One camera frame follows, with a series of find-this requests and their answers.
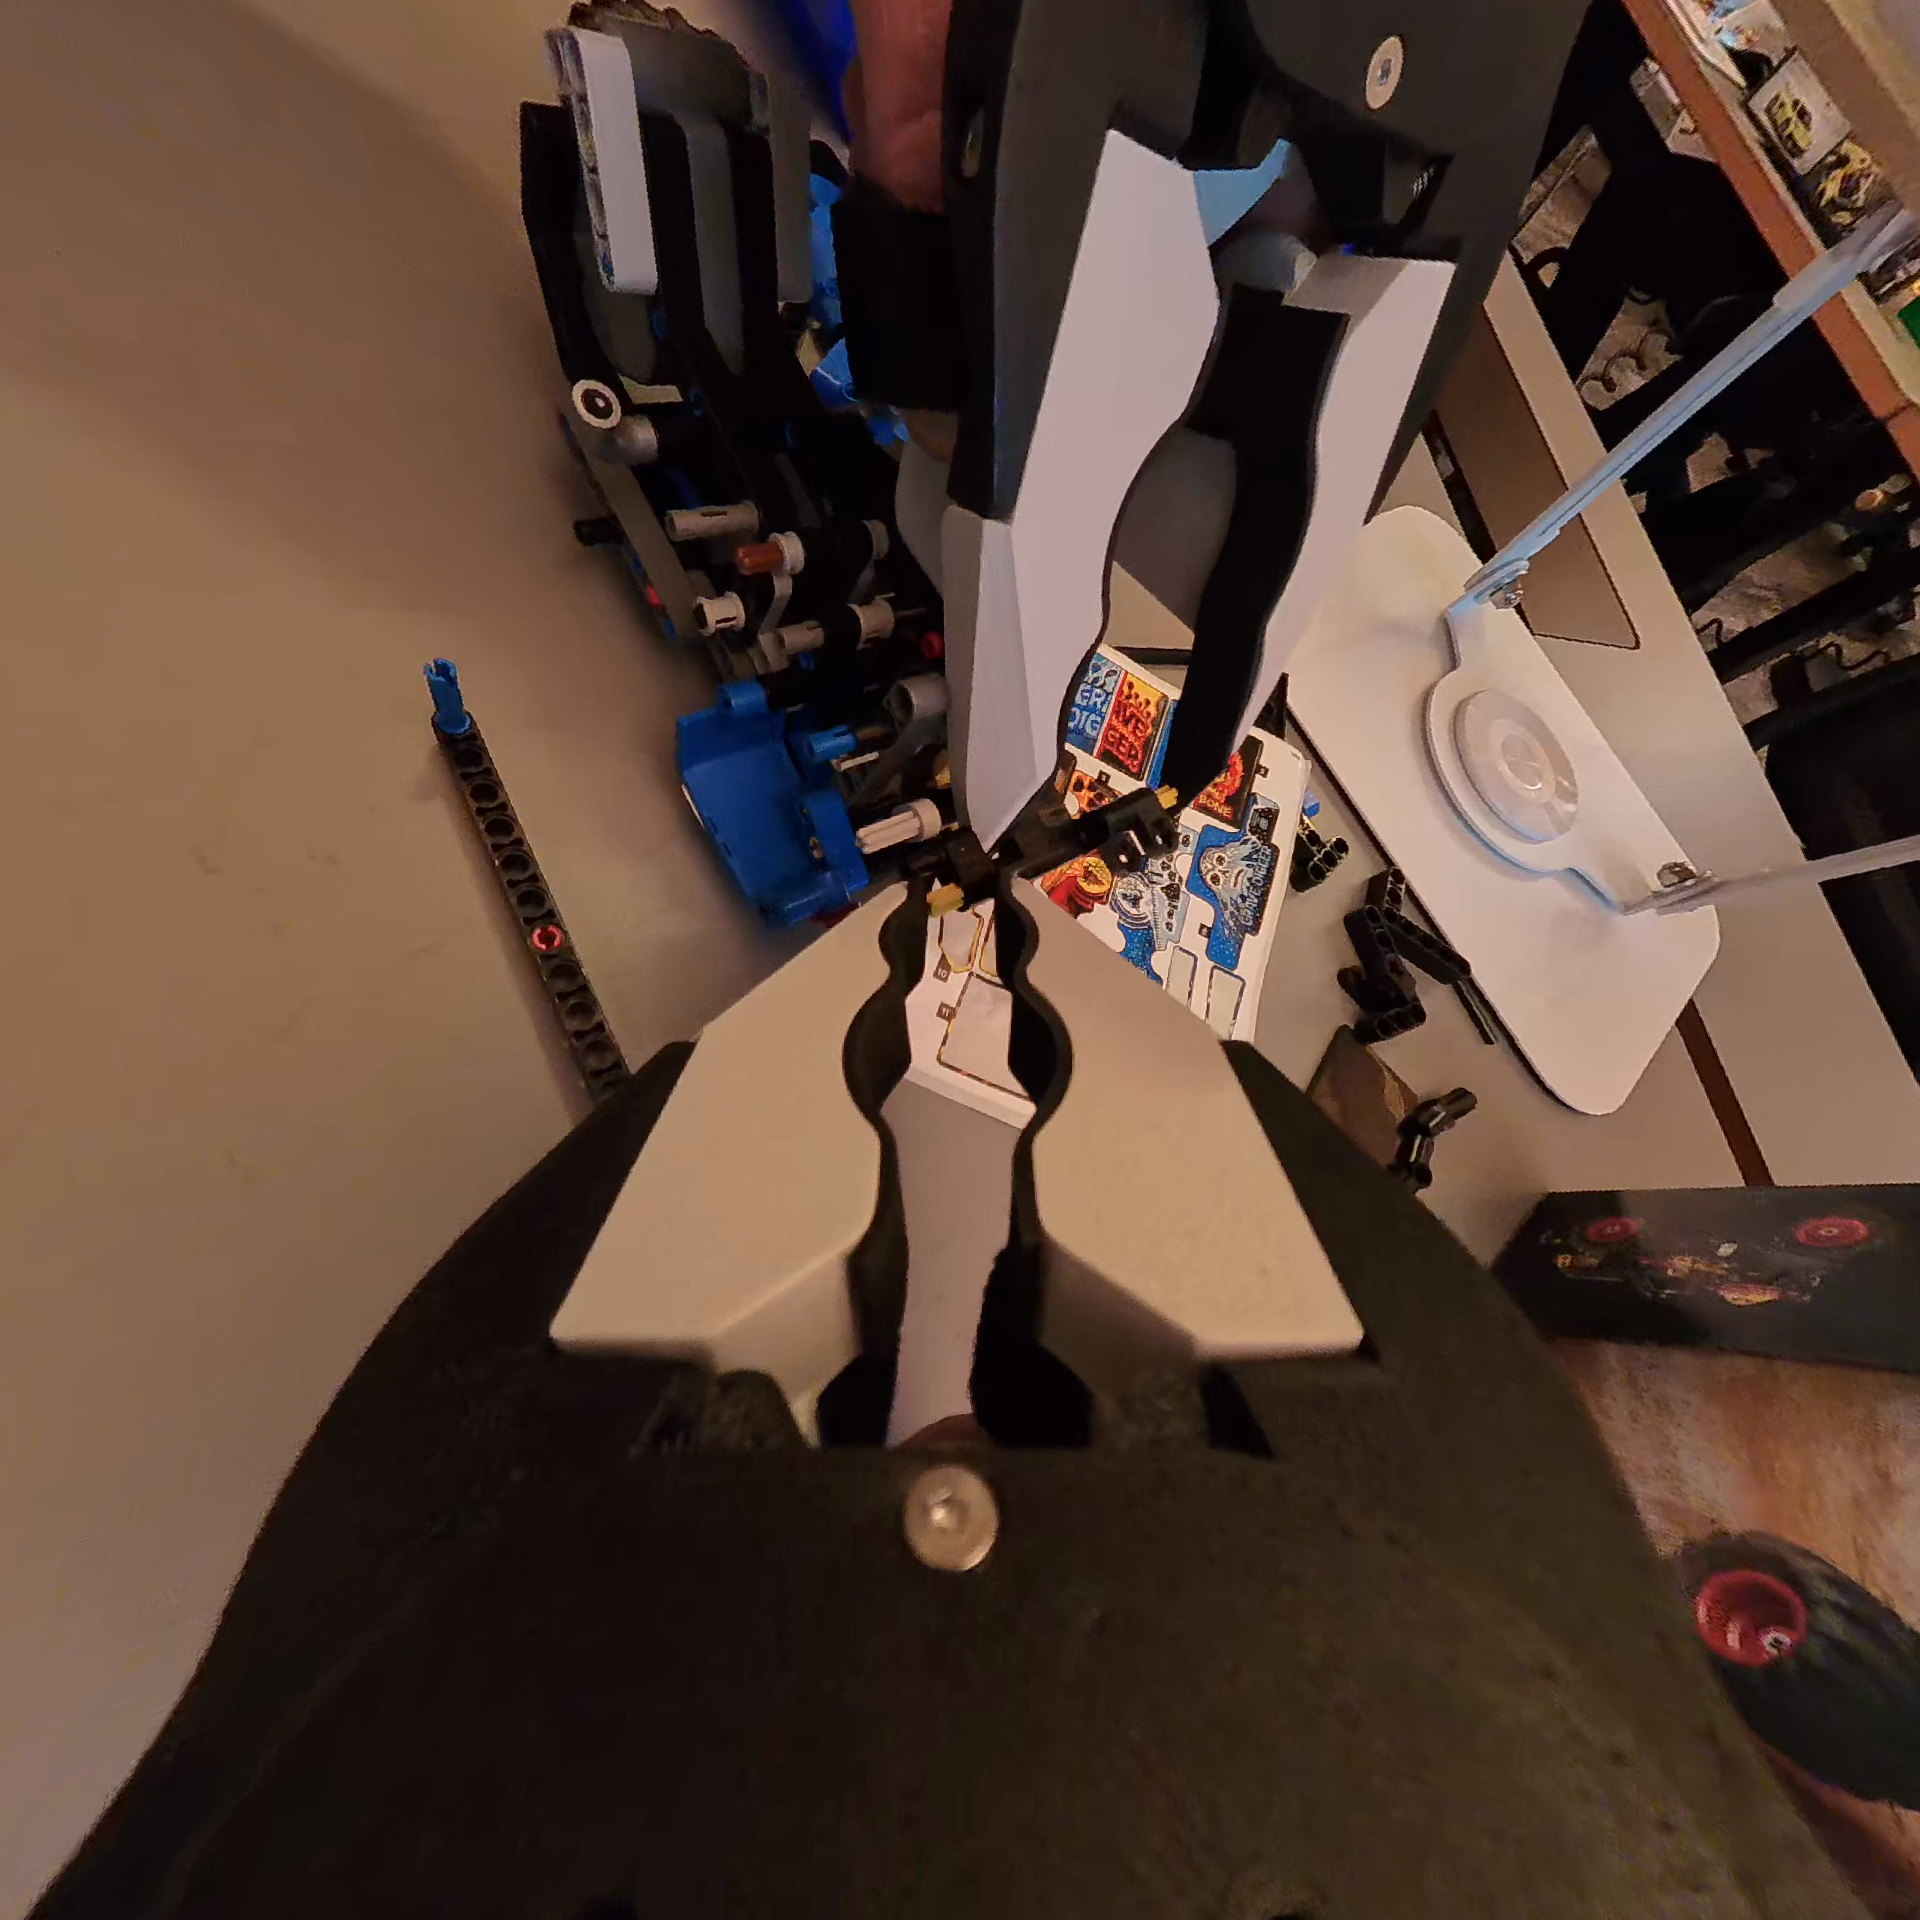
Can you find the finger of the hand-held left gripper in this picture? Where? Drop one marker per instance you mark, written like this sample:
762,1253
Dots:
1111,345
1374,376

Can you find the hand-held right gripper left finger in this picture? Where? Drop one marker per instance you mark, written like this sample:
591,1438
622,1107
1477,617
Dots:
736,1201

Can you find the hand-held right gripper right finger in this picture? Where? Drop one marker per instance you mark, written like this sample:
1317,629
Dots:
1171,1201

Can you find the long black holed beam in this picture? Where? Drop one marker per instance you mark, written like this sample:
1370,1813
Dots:
524,901

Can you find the black yellow axle subassembly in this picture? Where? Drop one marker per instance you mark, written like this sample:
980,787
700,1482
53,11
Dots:
1117,825

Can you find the black blue toy car chassis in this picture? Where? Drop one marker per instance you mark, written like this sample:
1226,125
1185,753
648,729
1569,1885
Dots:
764,794

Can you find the blue connector pin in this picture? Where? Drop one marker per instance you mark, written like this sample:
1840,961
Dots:
442,695

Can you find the grey desk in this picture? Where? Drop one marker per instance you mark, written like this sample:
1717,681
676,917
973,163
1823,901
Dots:
228,598

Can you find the person's left hand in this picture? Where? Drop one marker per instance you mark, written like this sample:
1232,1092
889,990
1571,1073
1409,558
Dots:
898,134

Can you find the colourful sticker sheet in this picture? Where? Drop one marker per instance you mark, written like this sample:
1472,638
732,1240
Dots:
1200,901

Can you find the small black connector piece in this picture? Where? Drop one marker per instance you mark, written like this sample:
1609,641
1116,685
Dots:
1321,858

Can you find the wooden shelf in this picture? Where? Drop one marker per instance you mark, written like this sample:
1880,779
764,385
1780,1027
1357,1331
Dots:
1772,195

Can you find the white book stand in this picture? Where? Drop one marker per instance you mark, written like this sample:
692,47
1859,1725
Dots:
1558,990

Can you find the toy box with yellow car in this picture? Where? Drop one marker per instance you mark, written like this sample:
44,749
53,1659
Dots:
1817,134

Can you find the black toy set box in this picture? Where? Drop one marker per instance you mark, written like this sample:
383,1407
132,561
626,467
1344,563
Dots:
1724,1275

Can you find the black holed frame pieces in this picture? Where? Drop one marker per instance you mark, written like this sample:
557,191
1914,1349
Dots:
1395,961

